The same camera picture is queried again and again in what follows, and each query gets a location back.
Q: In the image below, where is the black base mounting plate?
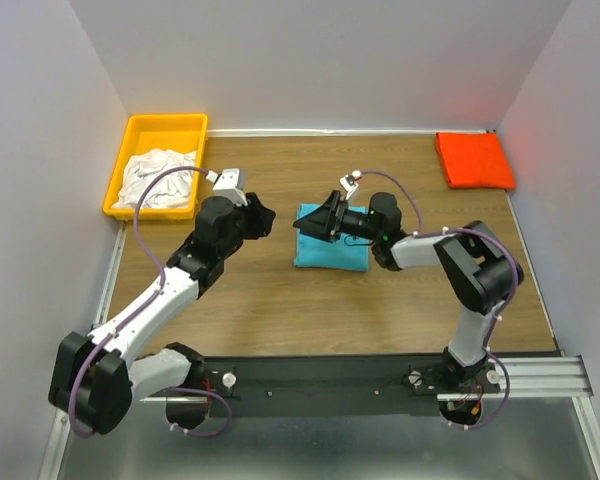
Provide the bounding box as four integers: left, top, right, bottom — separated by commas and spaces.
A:
143, 352, 501, 419

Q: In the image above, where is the yellow plastic bin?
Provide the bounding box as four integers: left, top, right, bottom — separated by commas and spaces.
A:
102, 113, 209, 222

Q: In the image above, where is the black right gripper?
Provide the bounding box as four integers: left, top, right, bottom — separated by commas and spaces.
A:
294, 189, 382, 243

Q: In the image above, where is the crumpled white t-shirt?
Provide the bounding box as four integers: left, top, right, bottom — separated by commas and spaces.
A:
110, 147, 199, 210

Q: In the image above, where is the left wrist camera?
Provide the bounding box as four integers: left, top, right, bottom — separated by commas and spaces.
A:
212, 168, 247, 207

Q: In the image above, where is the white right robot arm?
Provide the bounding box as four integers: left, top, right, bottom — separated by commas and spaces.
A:
293, 190, 524, 392

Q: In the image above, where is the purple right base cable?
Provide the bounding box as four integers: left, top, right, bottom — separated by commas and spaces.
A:
447, 349, 512, 431

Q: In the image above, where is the cyan blue t-shirt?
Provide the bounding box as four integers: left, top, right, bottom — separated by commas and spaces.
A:
293, 229, 370, 272

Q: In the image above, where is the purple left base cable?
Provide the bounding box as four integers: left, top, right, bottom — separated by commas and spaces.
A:
167, 385, 234, 439

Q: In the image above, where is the folded orange t-shirt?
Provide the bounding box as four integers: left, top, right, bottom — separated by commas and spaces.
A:
435, 132, 516, 190

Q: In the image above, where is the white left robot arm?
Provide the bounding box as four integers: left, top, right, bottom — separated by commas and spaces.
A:
48, 192, 276, 438

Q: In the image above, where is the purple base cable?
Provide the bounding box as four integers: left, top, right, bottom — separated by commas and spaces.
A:
167, 385, 234, 439
447, 349, 512, 431

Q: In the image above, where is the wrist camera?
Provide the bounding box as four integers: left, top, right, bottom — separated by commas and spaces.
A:
212, 168, 247, 207
339, 170, 362, 202

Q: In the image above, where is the aluminium extrusion rail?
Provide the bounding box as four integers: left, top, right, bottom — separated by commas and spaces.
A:
59, 355, 595, 402

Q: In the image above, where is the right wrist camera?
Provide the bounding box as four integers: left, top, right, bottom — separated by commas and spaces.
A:
339, 170, 362, 202

